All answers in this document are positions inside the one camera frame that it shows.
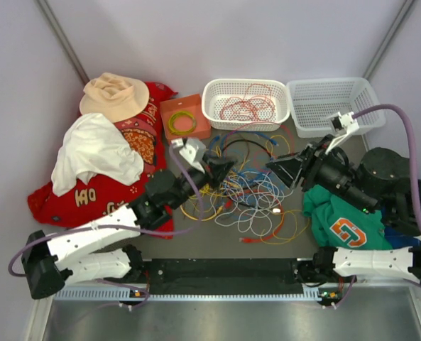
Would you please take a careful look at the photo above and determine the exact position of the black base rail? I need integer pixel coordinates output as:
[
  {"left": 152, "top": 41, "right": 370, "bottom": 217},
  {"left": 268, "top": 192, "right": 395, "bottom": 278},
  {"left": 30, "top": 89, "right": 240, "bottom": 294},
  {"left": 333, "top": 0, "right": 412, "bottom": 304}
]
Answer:
[{"left": 103, "top": 257, "right": 339, "bottom": 296}]

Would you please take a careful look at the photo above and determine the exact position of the blue plaid cloth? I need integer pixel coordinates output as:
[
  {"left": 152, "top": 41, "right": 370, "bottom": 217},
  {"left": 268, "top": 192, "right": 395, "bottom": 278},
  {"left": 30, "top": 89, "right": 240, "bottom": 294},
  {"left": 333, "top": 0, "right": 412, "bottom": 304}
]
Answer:
[{"left": 384, "top": 227, "right": 421, "bottom": 249}]

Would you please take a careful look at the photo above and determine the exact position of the white t-shirt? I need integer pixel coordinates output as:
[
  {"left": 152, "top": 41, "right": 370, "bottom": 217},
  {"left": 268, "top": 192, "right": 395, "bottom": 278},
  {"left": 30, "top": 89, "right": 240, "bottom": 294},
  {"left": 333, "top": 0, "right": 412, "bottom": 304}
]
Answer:
[{"left": 51, "top": 113, "right": 144, "bottom": 197}]

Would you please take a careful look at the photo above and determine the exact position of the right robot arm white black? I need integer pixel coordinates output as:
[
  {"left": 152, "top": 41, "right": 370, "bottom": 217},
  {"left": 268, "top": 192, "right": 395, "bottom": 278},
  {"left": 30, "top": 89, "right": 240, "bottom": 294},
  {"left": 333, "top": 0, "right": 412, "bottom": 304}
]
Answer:
[{"left": 266, "top": 135, "right": 421, "bottom": 286}]

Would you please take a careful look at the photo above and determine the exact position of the black cable loop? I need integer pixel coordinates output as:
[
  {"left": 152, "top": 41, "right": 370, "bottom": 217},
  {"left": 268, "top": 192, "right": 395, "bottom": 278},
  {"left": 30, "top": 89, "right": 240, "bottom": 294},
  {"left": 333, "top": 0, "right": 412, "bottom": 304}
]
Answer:
[{"left": 224, "top": 139, "right": 273, "bottom": 168}]

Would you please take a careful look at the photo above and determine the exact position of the thin red orange wire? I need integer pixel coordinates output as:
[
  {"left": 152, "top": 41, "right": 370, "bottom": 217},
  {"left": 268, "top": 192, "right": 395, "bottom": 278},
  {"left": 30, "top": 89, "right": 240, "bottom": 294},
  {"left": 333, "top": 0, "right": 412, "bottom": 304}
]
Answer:
[{"left": 219, "top": 94, "right": 264, "bottom": 122}]

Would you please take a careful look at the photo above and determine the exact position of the thick yellow ethernet cable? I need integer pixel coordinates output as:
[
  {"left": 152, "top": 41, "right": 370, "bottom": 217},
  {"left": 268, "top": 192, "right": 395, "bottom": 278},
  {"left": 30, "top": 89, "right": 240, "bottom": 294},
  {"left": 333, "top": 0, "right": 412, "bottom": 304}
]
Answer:
[{"left": 180, "top": 191, "right": 229, "bottom": 223}]

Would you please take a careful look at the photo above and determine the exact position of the yellow green wire coil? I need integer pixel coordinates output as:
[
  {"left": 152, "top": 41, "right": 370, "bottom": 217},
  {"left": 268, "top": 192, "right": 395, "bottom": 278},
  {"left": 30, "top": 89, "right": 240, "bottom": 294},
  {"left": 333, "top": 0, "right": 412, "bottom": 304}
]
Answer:
[{"left": 168, "top": 110, "right": 198, "bottom": 136}]

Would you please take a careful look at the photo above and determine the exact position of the white oval perforated basket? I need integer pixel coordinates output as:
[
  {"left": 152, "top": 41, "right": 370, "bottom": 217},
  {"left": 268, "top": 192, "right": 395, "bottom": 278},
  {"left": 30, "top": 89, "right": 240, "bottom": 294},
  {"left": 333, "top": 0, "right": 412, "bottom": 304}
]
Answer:
[{"left": 202, "top": 78, "right": 290, "bottom": 131}]

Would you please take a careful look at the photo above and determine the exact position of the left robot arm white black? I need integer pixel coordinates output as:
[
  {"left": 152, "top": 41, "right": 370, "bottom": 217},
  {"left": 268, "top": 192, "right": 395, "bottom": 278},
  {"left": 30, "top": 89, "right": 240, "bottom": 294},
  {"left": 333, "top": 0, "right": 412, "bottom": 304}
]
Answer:
[{"left": 21, "top": 156, "right": 236, "bottom": 300}]

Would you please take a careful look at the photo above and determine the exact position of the red ethernet cable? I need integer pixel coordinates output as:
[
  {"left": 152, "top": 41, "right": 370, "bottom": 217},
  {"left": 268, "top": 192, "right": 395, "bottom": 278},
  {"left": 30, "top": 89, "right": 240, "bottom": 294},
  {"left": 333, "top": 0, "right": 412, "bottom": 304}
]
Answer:
[{"left": 239, "top": 205, "right": 285, "bottom": 244}]

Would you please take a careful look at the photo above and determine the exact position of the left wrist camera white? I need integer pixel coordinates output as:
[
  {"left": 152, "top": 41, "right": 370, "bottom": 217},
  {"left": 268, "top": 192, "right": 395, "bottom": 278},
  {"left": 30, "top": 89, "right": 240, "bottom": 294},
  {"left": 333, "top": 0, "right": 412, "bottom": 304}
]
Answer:
[{"left": 171, "top": 137, "right": 206, "bottom": 173}]

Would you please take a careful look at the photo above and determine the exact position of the thick blue ethernet cable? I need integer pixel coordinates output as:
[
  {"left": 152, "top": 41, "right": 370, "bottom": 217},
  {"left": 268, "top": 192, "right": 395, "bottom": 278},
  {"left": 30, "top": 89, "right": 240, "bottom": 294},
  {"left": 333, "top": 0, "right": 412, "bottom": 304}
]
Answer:
[{"left": 209, "top": 130, "right": 280, "bottom": 178}]

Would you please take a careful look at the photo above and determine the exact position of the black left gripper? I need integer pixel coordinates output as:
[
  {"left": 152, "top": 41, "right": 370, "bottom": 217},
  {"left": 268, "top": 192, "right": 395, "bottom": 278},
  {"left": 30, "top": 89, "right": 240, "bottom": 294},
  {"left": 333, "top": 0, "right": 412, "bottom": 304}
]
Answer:
[{"left": 168, "top": 153, "right": 238, "bottom": 210}]

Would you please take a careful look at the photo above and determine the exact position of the orange square box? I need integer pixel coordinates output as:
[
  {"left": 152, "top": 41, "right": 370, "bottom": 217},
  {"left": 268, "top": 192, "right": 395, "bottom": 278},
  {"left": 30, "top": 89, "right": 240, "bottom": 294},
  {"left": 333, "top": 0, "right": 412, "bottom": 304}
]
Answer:
[{"left": 160, "top": 94, "right": 212, "bottom": 144}]

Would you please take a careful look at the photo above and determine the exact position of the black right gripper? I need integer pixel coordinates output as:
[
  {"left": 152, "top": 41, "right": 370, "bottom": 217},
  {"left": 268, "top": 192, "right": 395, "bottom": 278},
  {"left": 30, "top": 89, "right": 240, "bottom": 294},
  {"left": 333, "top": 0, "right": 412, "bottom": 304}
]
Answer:
[{"left": 265, "top": 134, "right": 377, "bottom": 215}]

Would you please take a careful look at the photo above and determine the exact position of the red patterned cloth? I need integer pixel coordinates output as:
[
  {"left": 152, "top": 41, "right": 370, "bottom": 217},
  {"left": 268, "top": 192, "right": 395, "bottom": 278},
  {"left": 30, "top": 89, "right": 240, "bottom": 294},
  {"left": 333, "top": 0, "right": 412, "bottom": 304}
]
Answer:
[{"left": 27, "top": 82, "right": 177, "bottom": 229}]

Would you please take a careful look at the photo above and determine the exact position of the beige bucket hat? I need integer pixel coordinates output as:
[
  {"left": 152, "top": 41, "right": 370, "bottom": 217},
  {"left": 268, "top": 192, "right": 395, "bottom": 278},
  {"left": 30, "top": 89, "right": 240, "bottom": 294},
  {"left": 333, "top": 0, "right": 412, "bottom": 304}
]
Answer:
[{"left": 79, "top": 72, "right": 150, "bottom": 123}]

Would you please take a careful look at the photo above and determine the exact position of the green shirt orange logo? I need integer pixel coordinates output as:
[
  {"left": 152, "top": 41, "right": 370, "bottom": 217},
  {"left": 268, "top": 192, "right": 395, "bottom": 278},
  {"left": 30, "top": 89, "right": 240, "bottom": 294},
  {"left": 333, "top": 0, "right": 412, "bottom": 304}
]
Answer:
[{"left": 302, "top": 185, "right": 392, "bottom": 250}]

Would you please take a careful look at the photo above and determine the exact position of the dark red thin wire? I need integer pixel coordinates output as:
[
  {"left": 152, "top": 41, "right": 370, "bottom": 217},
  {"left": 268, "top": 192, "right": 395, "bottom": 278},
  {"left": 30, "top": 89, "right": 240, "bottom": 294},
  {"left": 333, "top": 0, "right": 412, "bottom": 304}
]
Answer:
[{"left": 244, "top": 83, "right": 277, "bottom": 121}]

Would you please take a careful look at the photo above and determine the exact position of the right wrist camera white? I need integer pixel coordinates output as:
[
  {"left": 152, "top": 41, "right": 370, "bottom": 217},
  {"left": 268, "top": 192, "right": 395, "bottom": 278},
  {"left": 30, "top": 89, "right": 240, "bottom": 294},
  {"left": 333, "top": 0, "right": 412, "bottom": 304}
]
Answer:
[{"left": 325, "top": 112, "right": 360, "bottom": 155}]

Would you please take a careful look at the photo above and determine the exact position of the white rectangular mesh basket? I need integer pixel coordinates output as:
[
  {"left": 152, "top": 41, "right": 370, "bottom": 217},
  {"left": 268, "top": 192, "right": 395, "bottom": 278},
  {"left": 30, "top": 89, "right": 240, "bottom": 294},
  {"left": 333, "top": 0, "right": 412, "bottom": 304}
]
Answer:
[{"left": 286, "top": 77, "right": 380, "bottom": 139}]

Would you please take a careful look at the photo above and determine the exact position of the orange yellow thin wire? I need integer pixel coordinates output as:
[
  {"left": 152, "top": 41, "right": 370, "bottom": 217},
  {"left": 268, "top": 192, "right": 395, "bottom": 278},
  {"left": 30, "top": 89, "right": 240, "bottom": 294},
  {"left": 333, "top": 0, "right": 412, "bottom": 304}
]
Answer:
[{"left": 259, "top": 209, "right": 311, "bottom": 246}]

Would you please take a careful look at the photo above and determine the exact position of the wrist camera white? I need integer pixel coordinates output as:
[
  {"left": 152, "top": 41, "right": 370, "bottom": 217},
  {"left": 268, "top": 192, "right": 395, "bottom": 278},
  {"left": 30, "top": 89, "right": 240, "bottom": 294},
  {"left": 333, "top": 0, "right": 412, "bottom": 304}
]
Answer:
[
  {"left": 171, "top": 137, "right": 206, "bottom": 173},
  {"left": 325, "top": 112, "right": 360, "bottom": 155}
]

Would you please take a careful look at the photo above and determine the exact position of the white thin cable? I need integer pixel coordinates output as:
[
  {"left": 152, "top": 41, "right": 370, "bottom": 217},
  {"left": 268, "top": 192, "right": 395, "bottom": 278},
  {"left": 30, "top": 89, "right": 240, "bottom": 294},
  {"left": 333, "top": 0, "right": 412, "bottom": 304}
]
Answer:
[{"left": 213, "top": 177, "right": 296, "bottom": 237}]

